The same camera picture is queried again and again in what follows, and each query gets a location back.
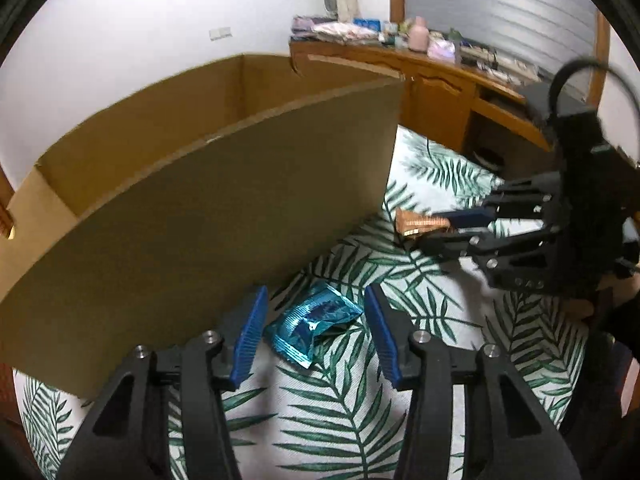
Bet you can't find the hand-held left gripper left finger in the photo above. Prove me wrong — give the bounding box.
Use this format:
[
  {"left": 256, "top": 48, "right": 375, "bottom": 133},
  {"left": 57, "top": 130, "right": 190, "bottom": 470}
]
[{"left": 55, "top": 285, "right": 269, "bottom": 480}]

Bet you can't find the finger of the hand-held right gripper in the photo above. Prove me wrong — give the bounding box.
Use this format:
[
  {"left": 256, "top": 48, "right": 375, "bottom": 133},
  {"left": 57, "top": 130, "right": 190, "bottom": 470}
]
[
  {"left": 417, "top": 220, "right": 565, "bottom": 291},
  {"left": 444, "top": 174, "right": 565, "bottom": 232}
]

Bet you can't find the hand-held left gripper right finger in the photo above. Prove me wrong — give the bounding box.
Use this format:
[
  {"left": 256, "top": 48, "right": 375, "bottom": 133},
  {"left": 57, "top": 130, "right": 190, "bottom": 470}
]
[{"left": 364, "top": 284, "right": 583, "bottom": 480}]

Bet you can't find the orange-brown snack bar packet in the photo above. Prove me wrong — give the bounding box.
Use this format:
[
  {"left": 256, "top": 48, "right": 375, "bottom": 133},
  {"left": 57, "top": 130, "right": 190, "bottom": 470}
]
[{"left": 395, "top": 208, "right": 453, "bottom": 246}]

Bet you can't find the teal foil snack packet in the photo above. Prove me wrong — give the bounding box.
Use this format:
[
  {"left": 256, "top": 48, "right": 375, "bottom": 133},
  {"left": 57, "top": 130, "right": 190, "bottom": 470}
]
[{"left": 263, "top": 282, "right": 364, "bottom": 371}]

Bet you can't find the brown cardboard box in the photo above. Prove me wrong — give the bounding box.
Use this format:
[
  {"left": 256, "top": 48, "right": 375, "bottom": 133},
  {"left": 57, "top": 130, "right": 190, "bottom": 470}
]
[{"left": 0, "top": 52, "right": 405, "bottom": 398}]

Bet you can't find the leaf print tablecloth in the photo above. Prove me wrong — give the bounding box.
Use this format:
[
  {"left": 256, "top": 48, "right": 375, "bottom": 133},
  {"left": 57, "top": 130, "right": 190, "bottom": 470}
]
[{"left": 12, "top": 127, "right": 621, "bottom": 480}]

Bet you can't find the wooden cabinet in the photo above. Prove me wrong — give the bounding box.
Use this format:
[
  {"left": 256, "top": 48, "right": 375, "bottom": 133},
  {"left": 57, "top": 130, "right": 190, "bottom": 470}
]
[{"left": 289, "top": 40, "right": 556, "bottom": 171}]

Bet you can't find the lavender pouch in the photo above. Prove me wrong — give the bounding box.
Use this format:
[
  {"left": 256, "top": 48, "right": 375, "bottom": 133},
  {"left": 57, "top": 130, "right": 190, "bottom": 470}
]
[{"left": 427, "top": 40, "right": 458, "bottom": 64}]

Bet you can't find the pink bottle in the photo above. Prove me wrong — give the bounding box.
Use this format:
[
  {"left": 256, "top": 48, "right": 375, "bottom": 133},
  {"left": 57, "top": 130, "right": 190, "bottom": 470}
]
[{"left": 409, "top": 16, "right": 430, "bottom": 53}]

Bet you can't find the pile of folded cloths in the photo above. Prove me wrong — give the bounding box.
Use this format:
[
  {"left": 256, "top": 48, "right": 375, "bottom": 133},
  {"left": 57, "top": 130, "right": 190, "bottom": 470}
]
[{"left": 292, "top": 16, "right": 381, "bottom": 44}]

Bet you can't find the black cable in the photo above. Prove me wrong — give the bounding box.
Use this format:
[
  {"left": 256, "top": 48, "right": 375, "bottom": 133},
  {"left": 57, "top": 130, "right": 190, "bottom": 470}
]
[{"left": 550, "top": 57, "right": 631, "bottom": 126}]

